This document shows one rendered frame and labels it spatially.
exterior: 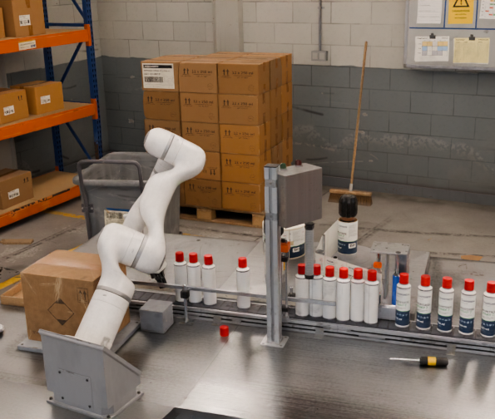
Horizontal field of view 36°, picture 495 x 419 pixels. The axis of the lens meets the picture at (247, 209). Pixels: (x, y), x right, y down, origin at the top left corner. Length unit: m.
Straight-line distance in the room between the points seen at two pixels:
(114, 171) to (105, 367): 3.70
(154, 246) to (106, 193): 2.71
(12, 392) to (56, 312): 0.34
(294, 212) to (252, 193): 3.79
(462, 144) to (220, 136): 2.25
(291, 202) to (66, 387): 0.95
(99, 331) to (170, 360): 0.39
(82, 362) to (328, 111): 5.48
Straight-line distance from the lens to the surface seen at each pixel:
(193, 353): 2.77
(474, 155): 7.18
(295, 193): 2.59
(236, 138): 6.32
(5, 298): 3.31
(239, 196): 6.45
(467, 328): 2.81
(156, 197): 2.58
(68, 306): 2.79
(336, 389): 2.55
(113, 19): 8.74
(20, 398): 2.64
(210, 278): 2.95
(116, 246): 2.51
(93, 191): 5.24
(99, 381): 2.39
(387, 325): 2.85
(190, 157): 2.65
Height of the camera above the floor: 2.15
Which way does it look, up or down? 18 degrees down
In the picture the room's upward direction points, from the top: 2 degrees counter-clockwise
